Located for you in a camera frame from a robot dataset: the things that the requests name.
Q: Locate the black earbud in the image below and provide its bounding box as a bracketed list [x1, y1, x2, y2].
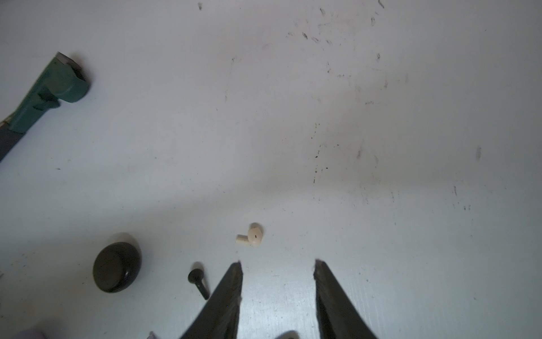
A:
[188, 268, 210, 300]

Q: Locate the purple earbud charging case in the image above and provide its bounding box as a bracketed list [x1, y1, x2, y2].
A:
[11, 329, 47, 339]

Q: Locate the black round charging case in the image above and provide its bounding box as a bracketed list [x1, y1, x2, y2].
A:
[93, 242, 142, 293]

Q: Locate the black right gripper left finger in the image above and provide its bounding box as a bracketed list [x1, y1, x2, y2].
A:
[181, 262, 243, 339]

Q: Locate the cream earbud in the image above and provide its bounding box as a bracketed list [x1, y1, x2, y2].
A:
[236, 223, 263, 247]

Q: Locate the green black rivet tool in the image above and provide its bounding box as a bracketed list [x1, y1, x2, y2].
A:
[1, 52, 90, 158]

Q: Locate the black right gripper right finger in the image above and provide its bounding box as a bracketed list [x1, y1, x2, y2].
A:
[313, 259, 376, 339]

